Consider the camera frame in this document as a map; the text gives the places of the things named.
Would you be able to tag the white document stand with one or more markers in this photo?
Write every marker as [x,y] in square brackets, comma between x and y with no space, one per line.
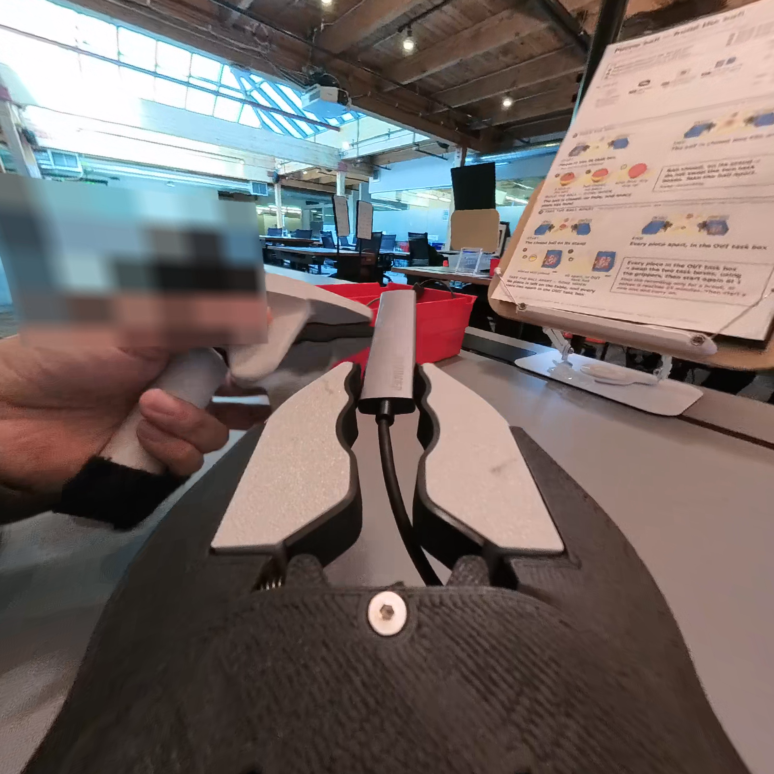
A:
[653,393]

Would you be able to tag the grey usb hub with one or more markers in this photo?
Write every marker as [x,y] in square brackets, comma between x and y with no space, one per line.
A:
[390,351]

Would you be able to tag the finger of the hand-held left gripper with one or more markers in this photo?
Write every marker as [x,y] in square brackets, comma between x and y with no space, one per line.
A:
[266,357]
[320,302]

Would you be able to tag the long office desk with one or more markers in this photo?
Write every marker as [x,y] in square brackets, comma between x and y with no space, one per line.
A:
[447,275]

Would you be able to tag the cardboard backing board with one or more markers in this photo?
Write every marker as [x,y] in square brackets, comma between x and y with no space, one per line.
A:
[744,358]

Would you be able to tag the standing sheet holder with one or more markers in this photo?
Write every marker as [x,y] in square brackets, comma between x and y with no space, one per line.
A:
[364,219]
[341,216]

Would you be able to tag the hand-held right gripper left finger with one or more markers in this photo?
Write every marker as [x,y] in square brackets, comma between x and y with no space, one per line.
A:
[284,471]

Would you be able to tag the person's left hand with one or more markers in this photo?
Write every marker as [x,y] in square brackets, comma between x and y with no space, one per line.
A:
[54,411]

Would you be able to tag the black office chair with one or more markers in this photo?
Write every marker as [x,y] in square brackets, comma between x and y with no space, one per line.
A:
[418,249]
[373,254]

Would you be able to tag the printed instruction sheet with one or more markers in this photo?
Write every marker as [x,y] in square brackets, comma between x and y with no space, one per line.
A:
[665,181]

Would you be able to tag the black standing panel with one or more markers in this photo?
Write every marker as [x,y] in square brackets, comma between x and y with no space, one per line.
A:
[473,186]

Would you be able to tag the red plastic bin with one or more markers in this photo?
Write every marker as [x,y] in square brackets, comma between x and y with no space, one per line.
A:
[441,326]

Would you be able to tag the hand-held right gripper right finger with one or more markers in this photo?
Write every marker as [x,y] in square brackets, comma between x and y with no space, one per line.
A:
[484,477]

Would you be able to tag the white ceiling projector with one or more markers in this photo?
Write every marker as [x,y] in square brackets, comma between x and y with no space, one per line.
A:
[323,100]

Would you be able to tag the cardboard standing board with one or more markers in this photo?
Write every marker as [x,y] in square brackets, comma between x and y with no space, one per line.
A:
[475,231]

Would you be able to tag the black pole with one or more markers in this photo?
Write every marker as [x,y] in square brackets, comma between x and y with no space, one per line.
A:
[601,48]

